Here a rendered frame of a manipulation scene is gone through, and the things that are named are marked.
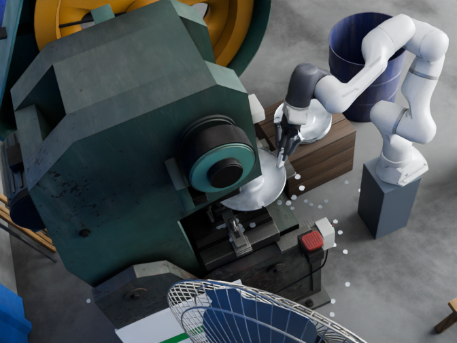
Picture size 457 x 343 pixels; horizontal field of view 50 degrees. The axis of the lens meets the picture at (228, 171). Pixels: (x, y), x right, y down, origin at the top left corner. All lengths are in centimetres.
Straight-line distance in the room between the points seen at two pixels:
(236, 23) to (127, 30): 51
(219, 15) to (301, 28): 188
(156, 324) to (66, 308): 89
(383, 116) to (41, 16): 125
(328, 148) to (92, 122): 153
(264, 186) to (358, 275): 87
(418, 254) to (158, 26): 175
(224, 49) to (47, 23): 62
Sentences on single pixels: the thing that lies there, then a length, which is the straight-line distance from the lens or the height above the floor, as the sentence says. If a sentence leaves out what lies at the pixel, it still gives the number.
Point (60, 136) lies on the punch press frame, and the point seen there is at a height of 148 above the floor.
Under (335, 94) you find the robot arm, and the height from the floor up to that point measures 113.
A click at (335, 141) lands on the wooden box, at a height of 34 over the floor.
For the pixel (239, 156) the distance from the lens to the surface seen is 121.
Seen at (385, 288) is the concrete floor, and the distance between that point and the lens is 251.
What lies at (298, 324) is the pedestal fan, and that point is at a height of 145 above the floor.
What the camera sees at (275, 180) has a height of 78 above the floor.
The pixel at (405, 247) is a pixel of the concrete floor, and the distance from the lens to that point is 261.
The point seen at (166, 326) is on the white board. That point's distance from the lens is 198.
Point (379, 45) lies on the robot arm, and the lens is 174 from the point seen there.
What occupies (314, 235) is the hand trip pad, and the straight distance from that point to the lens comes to 175.
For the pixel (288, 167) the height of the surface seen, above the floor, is 78.
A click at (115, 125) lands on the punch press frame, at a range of 117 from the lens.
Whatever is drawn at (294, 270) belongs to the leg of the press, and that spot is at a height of 39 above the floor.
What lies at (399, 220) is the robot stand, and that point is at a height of 10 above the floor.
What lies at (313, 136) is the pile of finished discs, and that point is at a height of 38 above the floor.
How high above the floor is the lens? 233
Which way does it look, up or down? 55 degrees down
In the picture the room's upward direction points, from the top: 15 degrees counter-clockwise
